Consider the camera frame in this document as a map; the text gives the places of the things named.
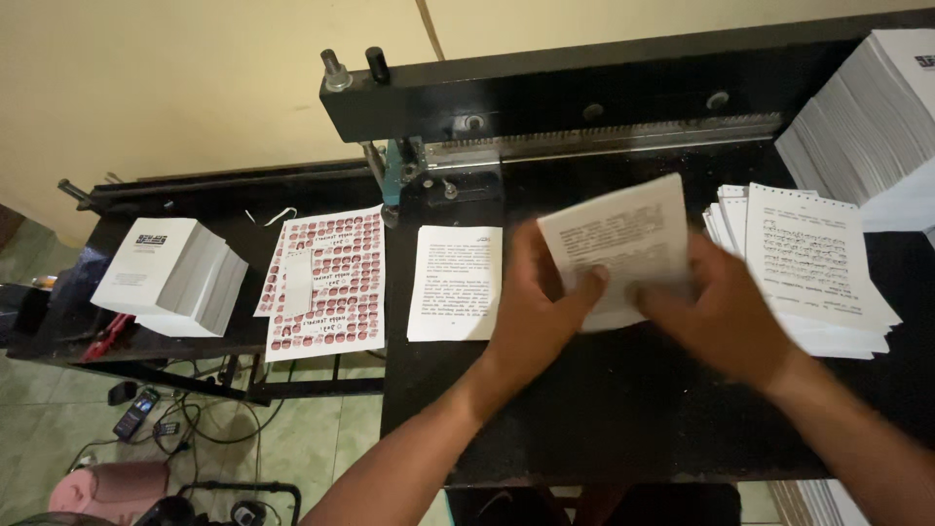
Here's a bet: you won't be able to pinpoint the black cables on floor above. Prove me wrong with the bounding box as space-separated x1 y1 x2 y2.
67 355 287 476

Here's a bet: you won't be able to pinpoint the person's right hand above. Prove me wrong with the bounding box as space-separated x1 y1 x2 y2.
634 232 804 394

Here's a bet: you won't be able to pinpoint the white paper strip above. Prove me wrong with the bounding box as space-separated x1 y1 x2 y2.
244 207 298 227

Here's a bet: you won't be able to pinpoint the red face sticker sheet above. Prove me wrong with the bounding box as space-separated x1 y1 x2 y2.
253 224 287 318
264 205 387 363

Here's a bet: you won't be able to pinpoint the white printed text sheet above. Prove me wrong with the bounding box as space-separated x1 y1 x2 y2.
406 225 504 343

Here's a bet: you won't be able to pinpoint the black paper punching machine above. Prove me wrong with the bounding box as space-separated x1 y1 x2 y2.
318 9 935 489

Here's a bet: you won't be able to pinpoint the black fan base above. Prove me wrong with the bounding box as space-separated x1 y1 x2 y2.
135 481 302 526

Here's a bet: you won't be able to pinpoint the tall stack of white booklets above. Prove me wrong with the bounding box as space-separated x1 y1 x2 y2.
774 28 935 233

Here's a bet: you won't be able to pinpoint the small white paper slip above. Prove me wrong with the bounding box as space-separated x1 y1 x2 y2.
283 249 315 317

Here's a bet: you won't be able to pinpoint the stack of papers under table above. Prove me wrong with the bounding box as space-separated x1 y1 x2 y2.
768 479 870 526

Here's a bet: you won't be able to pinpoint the white printed booklet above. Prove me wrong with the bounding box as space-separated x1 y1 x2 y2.
537 173 693 334

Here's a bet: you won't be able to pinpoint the red handled tool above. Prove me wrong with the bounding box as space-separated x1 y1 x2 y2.
79 313 136 363

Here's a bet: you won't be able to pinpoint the person's left hand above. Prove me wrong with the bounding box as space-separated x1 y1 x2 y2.
485 220 610 384

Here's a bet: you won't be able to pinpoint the black side table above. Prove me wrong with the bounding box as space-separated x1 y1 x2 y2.
6 161 388 407

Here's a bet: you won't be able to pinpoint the black phone with screen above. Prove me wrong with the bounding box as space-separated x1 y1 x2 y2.
112 387 161 443

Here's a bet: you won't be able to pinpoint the stack of white logo booklets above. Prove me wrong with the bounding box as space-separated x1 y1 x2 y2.
90 217 250 339

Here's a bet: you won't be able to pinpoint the pile of punched printed sheets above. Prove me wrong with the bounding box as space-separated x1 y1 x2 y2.
703 183 903 360

